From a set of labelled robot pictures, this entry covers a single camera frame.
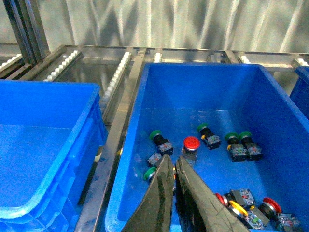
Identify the blue bin with buttons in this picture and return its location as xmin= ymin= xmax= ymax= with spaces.
xmin=103 ymin=63 xmax=309 ymax=232

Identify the blue target bin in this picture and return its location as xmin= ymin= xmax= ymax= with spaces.
xmin=0 ymin=80 xmax=108 ymax=232

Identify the yellow push button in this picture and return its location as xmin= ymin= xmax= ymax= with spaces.
xmin=228 ymin=201 xmax=270 ymax=230

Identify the empty blue middle bin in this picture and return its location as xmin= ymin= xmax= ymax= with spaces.
xmin=290 ymin=66 xmax=309 ymax=119

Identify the green mushroom push button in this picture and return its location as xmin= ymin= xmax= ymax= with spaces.
xmin=143 ymin=152 xmax=163 ymax=182

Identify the red mushroom push button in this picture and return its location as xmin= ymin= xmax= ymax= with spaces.
xmin=182 ymin=136 xmax=200 ymax=167

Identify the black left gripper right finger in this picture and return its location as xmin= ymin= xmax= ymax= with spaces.
xmin=175 ymin=156 xmax=248 ymax=232

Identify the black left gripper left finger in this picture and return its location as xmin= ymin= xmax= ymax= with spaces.
xmin=122 ymin=155 xmax=174 ymax=232

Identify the metal roller rack frame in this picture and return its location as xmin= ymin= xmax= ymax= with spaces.
xmin=0 ymin=44 xmax=309 ymax=232

